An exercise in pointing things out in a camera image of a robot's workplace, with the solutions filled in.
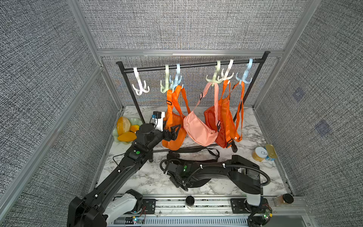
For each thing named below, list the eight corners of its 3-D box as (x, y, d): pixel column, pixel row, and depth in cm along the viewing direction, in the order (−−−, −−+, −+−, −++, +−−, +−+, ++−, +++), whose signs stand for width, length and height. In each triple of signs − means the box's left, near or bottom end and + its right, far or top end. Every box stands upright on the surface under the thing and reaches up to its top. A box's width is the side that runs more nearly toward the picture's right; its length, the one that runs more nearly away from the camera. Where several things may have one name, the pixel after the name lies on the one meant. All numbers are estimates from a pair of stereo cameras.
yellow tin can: (254, 161, 91) (257, 157, 87) (250, 150, 96) (253, 146, 91) (265, 161, 91) (269, 157, 87) (261, 150, 96) (265, 146, 91)
